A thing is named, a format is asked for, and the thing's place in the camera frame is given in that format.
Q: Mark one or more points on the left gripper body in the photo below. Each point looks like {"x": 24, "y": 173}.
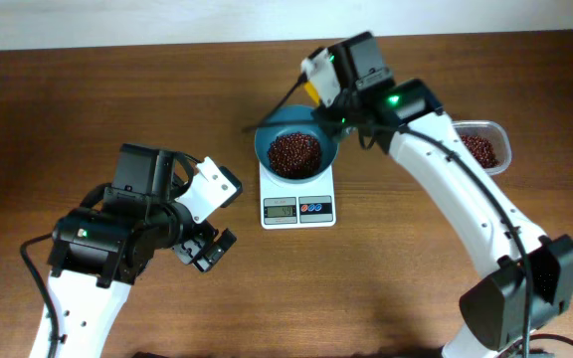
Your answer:
{"x": 203, "y": 247}

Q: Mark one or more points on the clear plastic container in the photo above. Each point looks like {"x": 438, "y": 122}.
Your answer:
{"x": 495, "y": 134}

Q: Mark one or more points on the white digital kitchen scale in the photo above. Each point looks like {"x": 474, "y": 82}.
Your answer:
{"x": 293, "y": 204}

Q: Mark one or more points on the red beans in bowl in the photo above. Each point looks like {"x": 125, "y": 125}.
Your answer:
{"x": 295, "y": 156}

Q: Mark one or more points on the teal plastic bowl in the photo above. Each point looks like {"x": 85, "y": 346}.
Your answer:
{"x": 287, "y": 120}

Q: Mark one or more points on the yellow plastic measuring scoop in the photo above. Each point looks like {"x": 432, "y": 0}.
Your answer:
{"x": 312, "y": 93}

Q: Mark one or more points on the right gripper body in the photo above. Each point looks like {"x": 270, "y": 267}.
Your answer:
{"x": 330, "y": 115}

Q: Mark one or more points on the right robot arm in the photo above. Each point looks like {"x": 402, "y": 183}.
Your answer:
{"x": 525, "y": 276}

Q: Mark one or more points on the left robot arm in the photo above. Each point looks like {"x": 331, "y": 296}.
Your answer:
{"x": 158, "y": 199}

